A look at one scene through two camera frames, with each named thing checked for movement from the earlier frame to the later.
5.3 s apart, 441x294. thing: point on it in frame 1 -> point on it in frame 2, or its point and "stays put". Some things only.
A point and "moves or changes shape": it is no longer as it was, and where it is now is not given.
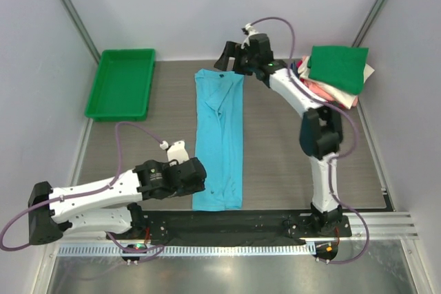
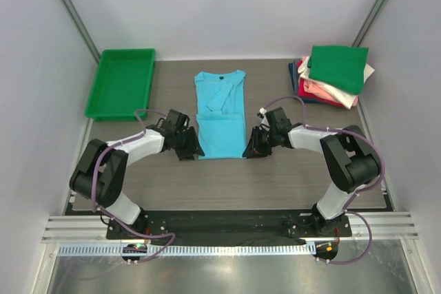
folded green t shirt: [341, 67] stays put
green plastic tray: [121, 87] stays put
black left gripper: [198, 186] -> [193, 146]
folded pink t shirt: [320, 90] stays put
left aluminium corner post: [72, 12] stays put
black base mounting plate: [240, 226] stays put
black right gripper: [229, 51] -> [255, 149]
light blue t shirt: [219, 139] moves or changes shape
